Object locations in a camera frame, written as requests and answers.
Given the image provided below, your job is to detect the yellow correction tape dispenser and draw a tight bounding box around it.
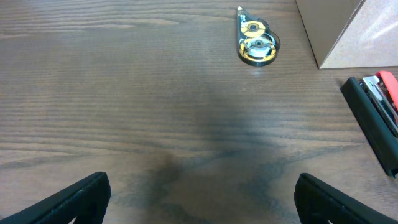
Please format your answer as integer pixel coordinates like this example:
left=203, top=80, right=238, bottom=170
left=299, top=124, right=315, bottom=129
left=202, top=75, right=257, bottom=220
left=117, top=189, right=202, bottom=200
left=236, top=6, right=280, bottom=67

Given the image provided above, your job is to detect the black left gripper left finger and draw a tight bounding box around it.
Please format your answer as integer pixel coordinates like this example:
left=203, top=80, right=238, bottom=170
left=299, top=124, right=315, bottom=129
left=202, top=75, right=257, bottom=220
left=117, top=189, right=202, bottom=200
left=1, top=172, right=111, bottom=224

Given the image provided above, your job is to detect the red and black stapler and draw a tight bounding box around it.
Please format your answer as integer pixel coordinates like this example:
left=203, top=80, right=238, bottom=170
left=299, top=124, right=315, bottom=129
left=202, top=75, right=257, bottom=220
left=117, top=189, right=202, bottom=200
left=340, top=70, right=397, bottom=178

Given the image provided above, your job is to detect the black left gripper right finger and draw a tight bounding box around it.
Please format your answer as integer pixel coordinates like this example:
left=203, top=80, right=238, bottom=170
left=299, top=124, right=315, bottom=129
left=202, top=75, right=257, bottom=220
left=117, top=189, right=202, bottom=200
left=294, top=173, right=397, bottom=224

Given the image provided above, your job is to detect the cardboard box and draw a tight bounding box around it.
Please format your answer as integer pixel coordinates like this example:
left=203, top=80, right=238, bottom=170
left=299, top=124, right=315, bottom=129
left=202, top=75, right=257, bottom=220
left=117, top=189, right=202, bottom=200
left=296, top=0, right=397, bottom=69

